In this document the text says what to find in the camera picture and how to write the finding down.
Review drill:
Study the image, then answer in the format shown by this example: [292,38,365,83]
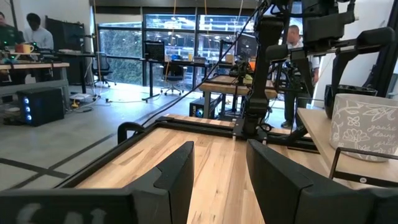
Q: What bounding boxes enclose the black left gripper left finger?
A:
[124,141,196,224]

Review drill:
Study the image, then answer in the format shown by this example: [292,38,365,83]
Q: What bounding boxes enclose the person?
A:
[279,24,322,129]
[23,12,55,50]
[0,11,25,47]

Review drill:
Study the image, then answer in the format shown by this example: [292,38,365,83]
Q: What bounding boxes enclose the black aluminium table frame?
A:
[54,114,318,190]

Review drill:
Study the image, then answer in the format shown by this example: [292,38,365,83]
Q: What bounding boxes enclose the wooden workbench with grey legs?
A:
[0,61,71,110]

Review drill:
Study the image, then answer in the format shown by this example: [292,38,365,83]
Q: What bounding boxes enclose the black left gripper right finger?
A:
[246,138,398,224]

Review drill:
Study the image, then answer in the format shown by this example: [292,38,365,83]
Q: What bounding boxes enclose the wooden shelf with black rail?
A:
[297,107,398,190]

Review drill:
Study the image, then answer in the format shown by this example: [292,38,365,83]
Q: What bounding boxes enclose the black computer tower blue lights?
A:
[17,86,65,127]

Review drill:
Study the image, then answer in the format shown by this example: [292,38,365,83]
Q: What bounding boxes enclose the black standing desk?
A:
[55,51,96,94]

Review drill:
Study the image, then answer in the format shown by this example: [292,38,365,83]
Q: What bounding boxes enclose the black monitor back panel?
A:
[143,40,165,62]

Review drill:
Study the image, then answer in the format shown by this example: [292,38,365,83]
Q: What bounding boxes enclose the background dark monitor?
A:
[234,32,259,60]

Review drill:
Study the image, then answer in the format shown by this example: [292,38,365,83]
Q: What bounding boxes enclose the small black computer tower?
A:
[188,96,223,119]

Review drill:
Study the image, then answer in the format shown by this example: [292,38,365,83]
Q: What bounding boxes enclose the black diagonal frame strut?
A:
[366,0,398,98]

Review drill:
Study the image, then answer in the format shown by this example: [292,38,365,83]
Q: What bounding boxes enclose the thick black cable loop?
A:
[117,121,146,144]

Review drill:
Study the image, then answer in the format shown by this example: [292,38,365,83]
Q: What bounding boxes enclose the long black desk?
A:
[141,57,237,103]

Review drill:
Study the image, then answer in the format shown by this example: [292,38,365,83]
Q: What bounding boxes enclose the window wall with black frames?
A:
[98,12,305,88]

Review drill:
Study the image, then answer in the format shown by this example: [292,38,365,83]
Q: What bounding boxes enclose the black office chair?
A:
[92,52,116,88]
[160,63,186,96]

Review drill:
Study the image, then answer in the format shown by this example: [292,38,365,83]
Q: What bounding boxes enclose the wooden workbench with black legs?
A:
[198,74,278,119]

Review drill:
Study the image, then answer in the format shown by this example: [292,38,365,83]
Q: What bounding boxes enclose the grey floral mug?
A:
[328,93,398,162]

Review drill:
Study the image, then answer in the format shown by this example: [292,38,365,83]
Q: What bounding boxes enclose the black tall cabinet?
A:
[45,15,86,85]

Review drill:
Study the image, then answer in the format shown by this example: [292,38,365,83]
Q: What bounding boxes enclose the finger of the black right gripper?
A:
[331,49,361,93]
[290,51,315,97]

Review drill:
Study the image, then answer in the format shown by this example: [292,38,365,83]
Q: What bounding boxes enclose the small orange mug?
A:
[15,43,34,54]

